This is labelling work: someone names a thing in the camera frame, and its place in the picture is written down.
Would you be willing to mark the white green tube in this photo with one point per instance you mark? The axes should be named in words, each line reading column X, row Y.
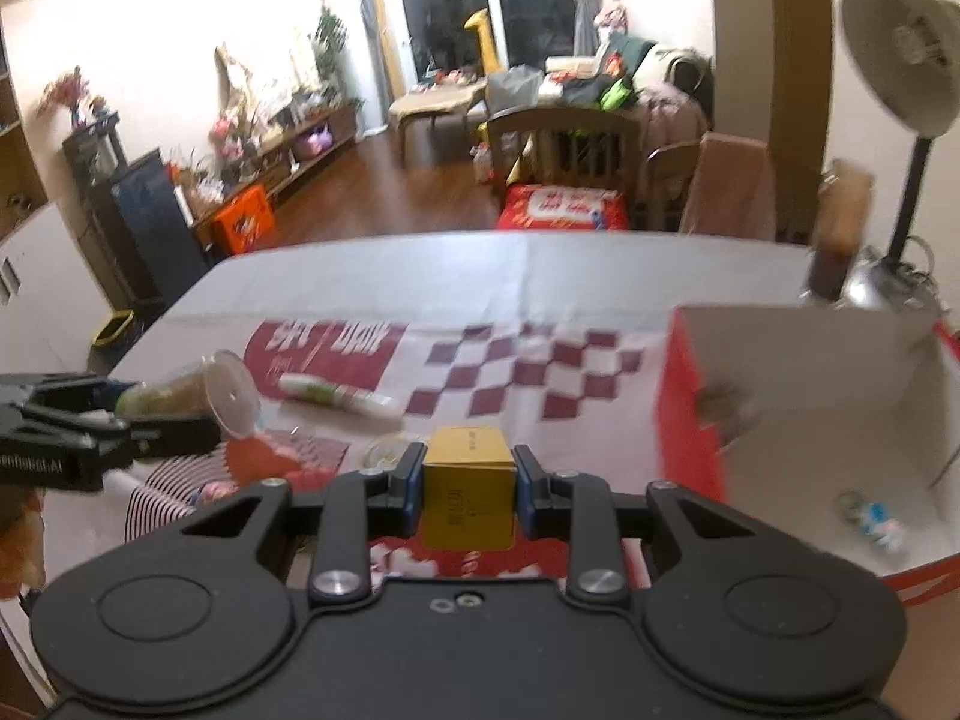
column 337, row 396

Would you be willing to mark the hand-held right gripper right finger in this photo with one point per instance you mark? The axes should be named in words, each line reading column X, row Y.
column 526, row 499

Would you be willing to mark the grey desk lamp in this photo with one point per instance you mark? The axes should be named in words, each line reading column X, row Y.
column 885, row 52

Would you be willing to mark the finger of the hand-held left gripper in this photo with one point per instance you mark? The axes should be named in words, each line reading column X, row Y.
column 82, row 390
column 172, row 441

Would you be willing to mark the cluttered sofa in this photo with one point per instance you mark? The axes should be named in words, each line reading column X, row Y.
column 652, row 82

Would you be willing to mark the red white striped bag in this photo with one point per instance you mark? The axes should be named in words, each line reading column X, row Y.
column 161, row 499

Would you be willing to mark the yellow green bin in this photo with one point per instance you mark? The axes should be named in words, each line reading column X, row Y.
column 112, row 330

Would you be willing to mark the clear round lid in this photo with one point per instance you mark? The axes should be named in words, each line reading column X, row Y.
column 384, row 454

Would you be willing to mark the black cabinet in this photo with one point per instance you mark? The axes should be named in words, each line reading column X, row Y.
column 142, row 225

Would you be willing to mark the yellow rectangular box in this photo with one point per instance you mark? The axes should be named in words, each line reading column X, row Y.
column 469, row 495

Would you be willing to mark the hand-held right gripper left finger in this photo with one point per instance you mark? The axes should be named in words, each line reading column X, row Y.
column 409, row 495

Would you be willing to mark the wooden slatted chair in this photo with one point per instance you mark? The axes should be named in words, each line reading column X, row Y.
column 562, row 135

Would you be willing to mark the red flower bouquet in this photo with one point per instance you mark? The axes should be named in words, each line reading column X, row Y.
column 67, row 90

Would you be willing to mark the red printed sack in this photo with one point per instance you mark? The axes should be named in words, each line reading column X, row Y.
column 562, row 208

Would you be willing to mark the green house plant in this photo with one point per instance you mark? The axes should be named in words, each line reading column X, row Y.
column 330, row 52

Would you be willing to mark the red cardboard box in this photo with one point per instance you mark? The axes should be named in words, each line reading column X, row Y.
column 825, row 420

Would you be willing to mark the clear plastic cup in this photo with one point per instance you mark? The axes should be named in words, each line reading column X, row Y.
column 195, row 394

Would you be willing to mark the glass balcony door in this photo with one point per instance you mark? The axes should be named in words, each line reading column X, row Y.
column 480, row 0

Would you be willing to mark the grey plastic bag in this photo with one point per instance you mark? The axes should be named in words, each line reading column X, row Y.
column 514, row 86

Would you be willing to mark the orange plastic crate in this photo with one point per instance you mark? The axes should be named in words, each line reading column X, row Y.
column 244, row 221

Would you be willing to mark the brown glass jar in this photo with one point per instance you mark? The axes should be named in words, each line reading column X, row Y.
column 836, row 240

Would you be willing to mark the red white printed tablecloth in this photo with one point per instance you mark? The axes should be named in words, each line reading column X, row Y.
column 525, row 390

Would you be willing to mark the wooden low console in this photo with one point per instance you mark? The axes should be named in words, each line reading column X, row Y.
column 300, row 165

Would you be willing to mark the pink cloth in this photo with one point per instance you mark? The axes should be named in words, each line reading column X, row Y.
column 731, row 187

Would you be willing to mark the yellow giraffe toy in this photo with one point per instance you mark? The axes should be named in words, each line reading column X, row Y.
column 484, row 37

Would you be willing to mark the wooden coffee table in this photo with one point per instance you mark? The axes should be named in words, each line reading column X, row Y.
column 435, row 105

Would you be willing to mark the small white blue packet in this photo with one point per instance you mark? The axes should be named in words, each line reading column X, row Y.
column 874, row 521

